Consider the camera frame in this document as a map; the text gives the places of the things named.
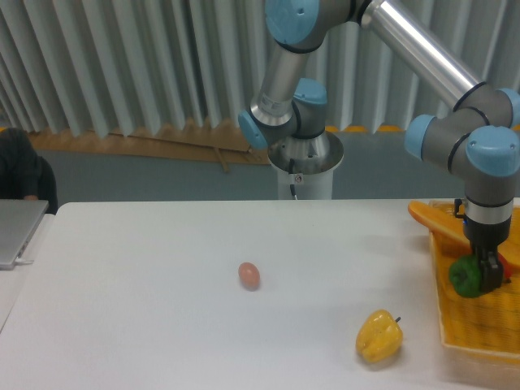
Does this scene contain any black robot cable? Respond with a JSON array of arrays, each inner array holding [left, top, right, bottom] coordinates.
[[288, 158, 300, 201]]

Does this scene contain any brown egg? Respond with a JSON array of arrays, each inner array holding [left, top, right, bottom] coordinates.
[[238, 262, 260, 291]]

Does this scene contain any orange baguette bread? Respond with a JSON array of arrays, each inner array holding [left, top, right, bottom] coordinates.
[[408, 200, 519, 271]]

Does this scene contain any yellow bell pepper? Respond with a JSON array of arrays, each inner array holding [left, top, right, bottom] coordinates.
[[355, 310, 403, 364]]

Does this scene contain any brown cardboard sheet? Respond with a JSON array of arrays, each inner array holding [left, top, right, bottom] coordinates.
[[29, 120, 268, 172]]

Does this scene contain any yellow woven basket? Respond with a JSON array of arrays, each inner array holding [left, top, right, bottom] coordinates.
[[429, 232, 519, 363]]

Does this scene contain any red bell pepper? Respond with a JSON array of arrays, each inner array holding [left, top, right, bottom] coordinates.
[[498, 253, 513, 283]]

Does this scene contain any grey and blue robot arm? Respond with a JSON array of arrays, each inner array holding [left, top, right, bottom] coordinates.
[[237, 1, 519, 297]]

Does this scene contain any silver laptop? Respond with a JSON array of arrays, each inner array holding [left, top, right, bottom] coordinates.
[[0, 199, 49, 271]]

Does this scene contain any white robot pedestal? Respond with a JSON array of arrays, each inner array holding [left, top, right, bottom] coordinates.
[[268, 132, 344, 200]]

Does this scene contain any person in dark clothes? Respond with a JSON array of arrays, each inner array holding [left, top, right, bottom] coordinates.
[[1, 128, 59, 215]]

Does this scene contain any green bell pepper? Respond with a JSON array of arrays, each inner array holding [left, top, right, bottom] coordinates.
[[448, 254, 482, 298]]

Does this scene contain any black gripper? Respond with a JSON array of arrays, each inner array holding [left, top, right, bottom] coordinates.
[[462, 219, 511, 293]]

